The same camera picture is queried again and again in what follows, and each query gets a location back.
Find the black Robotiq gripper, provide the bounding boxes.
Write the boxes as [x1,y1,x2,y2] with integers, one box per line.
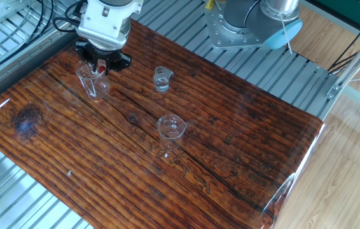
[74,42,132,73]

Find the silver wrist coupling flange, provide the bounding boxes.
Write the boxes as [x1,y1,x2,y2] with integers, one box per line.
[84,31,130,52]

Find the tall clear glass beaker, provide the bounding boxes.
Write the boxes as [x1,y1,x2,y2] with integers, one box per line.
[74,60,111,102]

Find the small glass reagent bottle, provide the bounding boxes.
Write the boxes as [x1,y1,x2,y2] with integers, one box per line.
[153,66,170,93]

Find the small clear glass beaker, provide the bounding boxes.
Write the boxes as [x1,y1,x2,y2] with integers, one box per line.
[156,113,188,152]

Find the glossy wood-pattern mat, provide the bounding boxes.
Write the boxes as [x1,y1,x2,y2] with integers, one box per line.
[0,11,324,229]

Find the white zip tie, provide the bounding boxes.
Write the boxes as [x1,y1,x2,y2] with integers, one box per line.
[280,14,294,55]

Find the black cable bundle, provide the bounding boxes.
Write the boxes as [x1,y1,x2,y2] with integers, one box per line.
[0,0,55,82]

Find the grey metal table rail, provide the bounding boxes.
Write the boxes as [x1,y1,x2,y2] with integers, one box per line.
[0,25,79,112]

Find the black floor cables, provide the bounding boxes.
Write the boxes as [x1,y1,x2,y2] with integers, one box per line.
[328,6,360,76]

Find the aluminium frame post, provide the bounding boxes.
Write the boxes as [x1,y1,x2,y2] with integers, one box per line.
[326,18,360,100]

